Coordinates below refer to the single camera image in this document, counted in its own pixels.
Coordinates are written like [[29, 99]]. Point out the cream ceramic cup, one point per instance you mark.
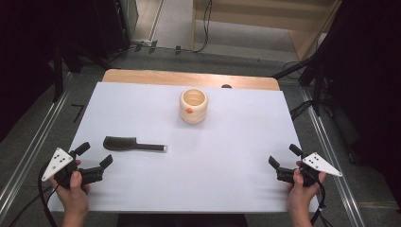
[[193, 110]]

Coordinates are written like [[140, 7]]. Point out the black hair comb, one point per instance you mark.
[[121, 144]]

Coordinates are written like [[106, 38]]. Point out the wooden shelf unit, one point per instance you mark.
[[252, 19]]

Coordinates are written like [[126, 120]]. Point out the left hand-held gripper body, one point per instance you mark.
[[60, 160]]

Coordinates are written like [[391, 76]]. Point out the white board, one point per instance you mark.
[[189, 164]]

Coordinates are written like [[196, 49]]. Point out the metal floor rail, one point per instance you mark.
[[31, 138], [331, 151]]

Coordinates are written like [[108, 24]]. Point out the person's left hand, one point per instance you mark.
[[74, 198]]

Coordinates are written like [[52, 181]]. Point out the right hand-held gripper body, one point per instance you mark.
[[318, 164]]

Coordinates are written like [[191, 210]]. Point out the black metal stand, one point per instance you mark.
[[58, 75], [318, 85]]

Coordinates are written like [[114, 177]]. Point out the person's dark clothing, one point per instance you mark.
[[181, 220]]

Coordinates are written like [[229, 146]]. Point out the person's right hand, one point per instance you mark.
[[301, 198]]

